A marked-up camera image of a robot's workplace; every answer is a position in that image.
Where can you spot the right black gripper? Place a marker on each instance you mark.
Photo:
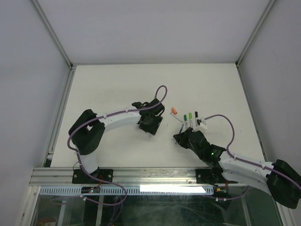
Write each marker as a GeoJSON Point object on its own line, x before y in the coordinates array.
{"type": "Point", "coordinates": [181, 138]}

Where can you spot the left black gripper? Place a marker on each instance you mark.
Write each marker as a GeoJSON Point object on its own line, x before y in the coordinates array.
{"type": "Point", "coordinates": [152, 130]}

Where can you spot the blue gel pen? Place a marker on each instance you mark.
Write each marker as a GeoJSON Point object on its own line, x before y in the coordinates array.
{"type": "Point", "coordinates": [181, 128]}

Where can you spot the white pen light green end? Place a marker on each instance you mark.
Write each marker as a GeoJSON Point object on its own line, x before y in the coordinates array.
{"type": "Point", "coordinates": [191, 123]}

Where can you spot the white pen dark green end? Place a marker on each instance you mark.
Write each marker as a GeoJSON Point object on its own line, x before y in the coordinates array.
{"type": "Point", "coordinates": [186, 124]}

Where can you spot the white pen black end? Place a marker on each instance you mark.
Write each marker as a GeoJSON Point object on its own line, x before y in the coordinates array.
{"type": "Point", "coordinates": [196, 118]}

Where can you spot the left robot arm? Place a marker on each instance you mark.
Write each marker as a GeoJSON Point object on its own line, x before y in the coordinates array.
{"type": "Point", "coordinates": [86, 133]}

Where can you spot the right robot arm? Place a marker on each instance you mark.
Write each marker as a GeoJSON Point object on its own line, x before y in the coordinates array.
{"type": "Point", "coordinates": [277, 179]}

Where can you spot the orange pen cap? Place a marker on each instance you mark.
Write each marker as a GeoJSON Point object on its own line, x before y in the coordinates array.
{"type": "Point", "coordinates": [174, 111]}

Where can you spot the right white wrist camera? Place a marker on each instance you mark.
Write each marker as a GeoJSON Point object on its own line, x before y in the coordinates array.
{"type": "Point", "coordinates": [200, 125]}

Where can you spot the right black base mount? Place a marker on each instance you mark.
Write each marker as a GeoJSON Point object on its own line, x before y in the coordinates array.
{"type": "Point", "coordinates": [206, 176]}

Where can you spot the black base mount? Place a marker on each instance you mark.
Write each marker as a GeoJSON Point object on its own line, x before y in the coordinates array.
{"type": "Point", "coordinates": [80, 177]}
{"type": "Point", "coordinates": [206, 176]}

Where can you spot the white slotted cable duct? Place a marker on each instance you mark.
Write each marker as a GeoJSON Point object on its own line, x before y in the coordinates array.
{"type": "Point", "coordinates": [129, 190]}

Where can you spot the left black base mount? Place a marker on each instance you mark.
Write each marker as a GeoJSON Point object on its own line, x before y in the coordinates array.
{"type": "Point", "coordinates": [80, 177]}

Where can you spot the aluminium mounting rail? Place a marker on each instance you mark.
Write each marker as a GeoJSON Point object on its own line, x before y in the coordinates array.
{"type": "Point", "coordinates": [56, 176]}

